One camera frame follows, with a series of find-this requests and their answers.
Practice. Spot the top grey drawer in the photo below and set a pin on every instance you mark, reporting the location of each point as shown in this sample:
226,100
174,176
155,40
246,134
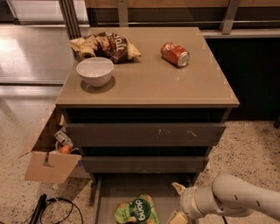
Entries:
145,134

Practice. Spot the metal railing frame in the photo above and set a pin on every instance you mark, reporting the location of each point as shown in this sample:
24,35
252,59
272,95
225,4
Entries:
218,19

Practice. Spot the orange soda can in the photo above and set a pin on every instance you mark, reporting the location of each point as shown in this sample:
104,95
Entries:
175,54

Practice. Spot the white ceramic bowl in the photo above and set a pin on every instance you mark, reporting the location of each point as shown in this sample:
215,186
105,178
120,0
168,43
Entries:
95,71

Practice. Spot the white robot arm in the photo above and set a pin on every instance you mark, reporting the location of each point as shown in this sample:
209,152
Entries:
228,196

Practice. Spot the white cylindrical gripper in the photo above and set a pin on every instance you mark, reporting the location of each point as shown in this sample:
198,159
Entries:
187,200

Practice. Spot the middle grey drawer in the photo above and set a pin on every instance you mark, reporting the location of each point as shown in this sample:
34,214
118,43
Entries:
144,164

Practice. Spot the white packet in box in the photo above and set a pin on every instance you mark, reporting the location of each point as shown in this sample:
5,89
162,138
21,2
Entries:
63,138

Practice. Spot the green rice chip bag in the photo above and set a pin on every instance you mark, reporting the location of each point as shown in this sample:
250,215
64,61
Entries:
138,211

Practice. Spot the brown crumpled chip bag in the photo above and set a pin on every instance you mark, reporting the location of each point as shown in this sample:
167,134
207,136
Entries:
108,45

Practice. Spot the open bottom grey drawer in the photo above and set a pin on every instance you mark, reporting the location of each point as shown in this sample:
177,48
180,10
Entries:
113,189

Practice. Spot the black bar on floor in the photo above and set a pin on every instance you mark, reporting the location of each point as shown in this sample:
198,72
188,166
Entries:
41,205

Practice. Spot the orange fruit in box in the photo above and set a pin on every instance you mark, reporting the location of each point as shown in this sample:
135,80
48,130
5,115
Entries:
66,149

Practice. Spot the open cardboard box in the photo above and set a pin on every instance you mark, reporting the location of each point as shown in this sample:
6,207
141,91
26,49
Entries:
46,163

